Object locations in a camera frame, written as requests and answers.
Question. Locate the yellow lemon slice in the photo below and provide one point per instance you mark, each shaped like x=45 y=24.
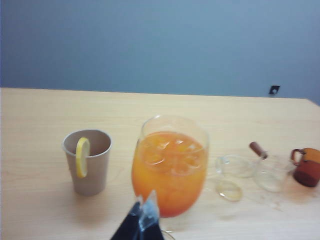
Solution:
x=82 y=157

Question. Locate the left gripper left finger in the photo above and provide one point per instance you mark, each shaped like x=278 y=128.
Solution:
x=130 y=225

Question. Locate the black wall socket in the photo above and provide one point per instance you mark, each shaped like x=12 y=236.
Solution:
x=274 y=89

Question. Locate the wine glass with orange drink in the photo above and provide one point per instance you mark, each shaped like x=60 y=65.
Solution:
x=170 y=170

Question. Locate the amber measuring cup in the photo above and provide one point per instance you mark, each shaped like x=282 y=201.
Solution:
x=307 y=172

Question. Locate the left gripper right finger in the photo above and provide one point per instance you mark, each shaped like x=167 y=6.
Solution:
x=151 y=220

